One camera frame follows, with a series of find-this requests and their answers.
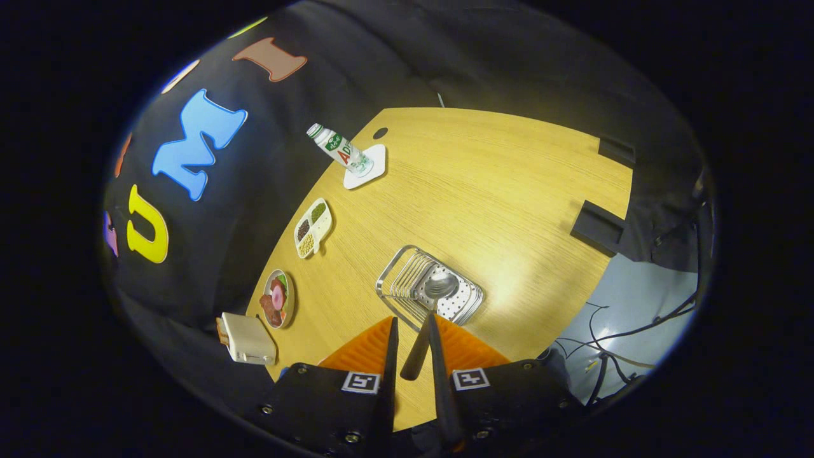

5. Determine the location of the metal wire drain rack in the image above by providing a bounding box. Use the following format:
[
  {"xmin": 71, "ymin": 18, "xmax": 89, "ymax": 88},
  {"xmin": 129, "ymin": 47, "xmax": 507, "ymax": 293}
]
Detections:
[{"xmin": 375, "ymin": 244, "xmax": 485, "ymax": 333}]

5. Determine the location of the white divided dish of beans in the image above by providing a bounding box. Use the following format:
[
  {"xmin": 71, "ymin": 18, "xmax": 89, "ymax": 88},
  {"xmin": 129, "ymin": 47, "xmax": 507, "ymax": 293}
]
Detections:
[{"xmin": 294, "ymin": 197, "xmax": 334, "ymax": 260}]

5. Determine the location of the black table edge bracket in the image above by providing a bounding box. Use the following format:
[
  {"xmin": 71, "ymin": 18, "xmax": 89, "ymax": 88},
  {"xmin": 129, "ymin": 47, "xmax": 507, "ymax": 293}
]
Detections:
[
  {"xmin": 570, "ymin": 200, "xmax": 627, "ymax": 258},
  {"xmin": 598, "ymin": 137, "xmax": 637, "ymax": 169}
]

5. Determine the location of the oval plate of food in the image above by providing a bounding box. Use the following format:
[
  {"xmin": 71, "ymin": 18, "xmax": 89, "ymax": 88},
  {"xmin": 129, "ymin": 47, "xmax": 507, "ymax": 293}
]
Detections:
[{"xmin": 263, "ymin": 269, "xmax": 296, "ymax": 330}]

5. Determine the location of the white bottle with green label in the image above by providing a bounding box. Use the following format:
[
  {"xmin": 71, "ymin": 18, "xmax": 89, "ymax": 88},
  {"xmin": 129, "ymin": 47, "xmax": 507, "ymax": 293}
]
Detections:
[{"xmin": 307, "ymin": 123, "xmax": 375, "ymax": 177}]

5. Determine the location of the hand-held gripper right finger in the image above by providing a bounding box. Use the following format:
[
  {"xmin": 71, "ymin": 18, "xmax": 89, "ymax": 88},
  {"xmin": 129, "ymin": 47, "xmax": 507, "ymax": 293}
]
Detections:
[{"xmin": 426, "ymin": 312, "xmax": 584, "ymax": 454}]

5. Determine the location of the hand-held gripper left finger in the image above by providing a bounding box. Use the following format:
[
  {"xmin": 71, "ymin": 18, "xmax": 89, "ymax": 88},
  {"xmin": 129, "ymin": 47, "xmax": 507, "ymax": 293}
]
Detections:
[{"xmin": 254, "ymin": 316, "xmax": 400, "ymax": 458}]

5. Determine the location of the white toaster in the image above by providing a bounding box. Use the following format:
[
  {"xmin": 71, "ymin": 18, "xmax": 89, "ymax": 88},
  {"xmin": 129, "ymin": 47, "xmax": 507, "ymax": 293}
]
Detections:
[{"xmin": 221, "ymin": 312, "xmax": 278, "ymax": 366}]

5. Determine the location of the white square coaster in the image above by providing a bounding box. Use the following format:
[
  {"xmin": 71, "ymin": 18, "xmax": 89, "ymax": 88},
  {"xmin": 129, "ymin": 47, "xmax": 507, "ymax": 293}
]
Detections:
[{"xmin": 343, "ymin": 144, "xmax": 389, "ymax": 190}]

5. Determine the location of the black floor cable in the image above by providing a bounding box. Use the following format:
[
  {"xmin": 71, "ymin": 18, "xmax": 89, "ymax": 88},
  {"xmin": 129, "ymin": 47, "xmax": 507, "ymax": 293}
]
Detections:
[{"xmin": 553, "ymin": 289, "xmax": 700, "ymax": 408}]

